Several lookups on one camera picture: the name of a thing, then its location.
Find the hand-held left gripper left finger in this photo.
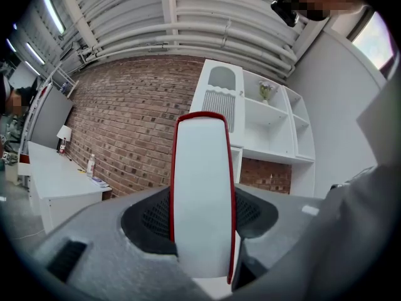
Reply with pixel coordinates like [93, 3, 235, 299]
[31, 185, 217, 301]

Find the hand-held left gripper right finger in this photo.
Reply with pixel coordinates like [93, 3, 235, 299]
[234, 183, 333, 270]

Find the red hardcover book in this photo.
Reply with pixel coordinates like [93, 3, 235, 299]
[170, 111, 241, 285]

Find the white desk hutch shelving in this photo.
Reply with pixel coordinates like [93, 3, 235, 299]
[189, 58, 316, 199]

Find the small white side desk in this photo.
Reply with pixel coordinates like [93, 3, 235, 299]
[27, 141, 112, 235]

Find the person's grey shirt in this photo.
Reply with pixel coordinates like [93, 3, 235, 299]
[219, 64, 401, 301]

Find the blue and white packet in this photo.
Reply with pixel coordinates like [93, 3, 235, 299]
[90, 176, 110, 189]

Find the clear water bottle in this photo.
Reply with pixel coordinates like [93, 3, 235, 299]
[86, 154, 96, 179]

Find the red and white box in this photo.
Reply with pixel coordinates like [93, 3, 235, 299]
[17, 153, 31, 177]

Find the white table lamp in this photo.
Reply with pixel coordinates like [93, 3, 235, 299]
[56, 125, 73, 144]

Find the pink vase with flowers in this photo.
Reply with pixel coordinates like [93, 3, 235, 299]
[258, 80, 277, 106]

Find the white frosted glass cabinet door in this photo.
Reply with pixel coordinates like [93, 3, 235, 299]
[199, 63, 244, 137]

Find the grey cabinet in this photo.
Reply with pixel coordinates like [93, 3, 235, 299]
[30, 88, 75, 151]

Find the white metal rack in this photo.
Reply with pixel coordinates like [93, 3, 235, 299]
[18, 63, 80, 156]

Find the window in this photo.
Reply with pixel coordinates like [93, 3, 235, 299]
[352, 11, 396, 72]

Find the ceiling tube light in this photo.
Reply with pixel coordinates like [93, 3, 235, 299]
[41, 0, 67, 36]
[24, 60, 42, 77]
[24, 42, 46, 66]

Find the black head camera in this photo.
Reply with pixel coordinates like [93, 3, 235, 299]
[270, 0, 300, 28]

